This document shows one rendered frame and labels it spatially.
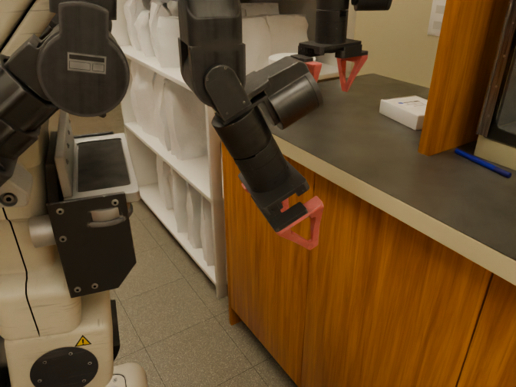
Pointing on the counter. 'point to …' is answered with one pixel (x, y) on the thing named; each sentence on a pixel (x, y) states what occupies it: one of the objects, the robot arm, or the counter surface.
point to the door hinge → (492, 74)
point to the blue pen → (483, 163)
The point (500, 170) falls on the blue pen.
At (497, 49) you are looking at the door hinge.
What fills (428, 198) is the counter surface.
